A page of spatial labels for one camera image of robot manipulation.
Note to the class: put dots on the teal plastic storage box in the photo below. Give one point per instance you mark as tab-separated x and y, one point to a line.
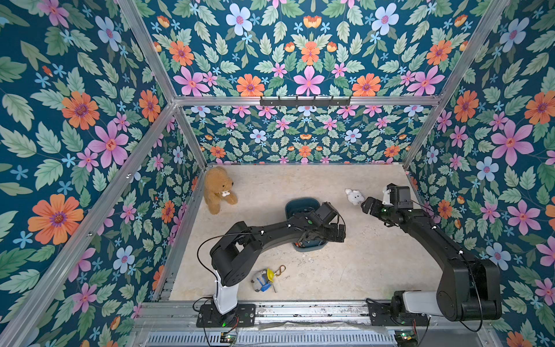
303	205

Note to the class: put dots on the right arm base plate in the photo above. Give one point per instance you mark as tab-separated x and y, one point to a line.
384	314

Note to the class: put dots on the brown teddy bear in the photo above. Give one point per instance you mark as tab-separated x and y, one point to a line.
218	188

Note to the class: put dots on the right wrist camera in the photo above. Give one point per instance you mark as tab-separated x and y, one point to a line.
397	196

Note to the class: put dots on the black hook rail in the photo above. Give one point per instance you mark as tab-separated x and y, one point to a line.
319	102

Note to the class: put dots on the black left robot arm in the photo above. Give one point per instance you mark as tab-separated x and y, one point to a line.
237	251

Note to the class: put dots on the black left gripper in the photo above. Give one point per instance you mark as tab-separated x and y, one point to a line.
340	233

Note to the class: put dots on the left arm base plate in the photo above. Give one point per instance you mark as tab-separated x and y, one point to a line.
243	316

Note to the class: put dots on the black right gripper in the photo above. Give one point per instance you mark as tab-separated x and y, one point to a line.
371	205

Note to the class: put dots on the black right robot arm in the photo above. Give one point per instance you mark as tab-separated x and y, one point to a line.
469	288

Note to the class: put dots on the white plush toy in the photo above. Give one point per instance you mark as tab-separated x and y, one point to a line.
355	197

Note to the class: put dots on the keychain toy with yellow cap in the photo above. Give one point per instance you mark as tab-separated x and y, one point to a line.
266	280

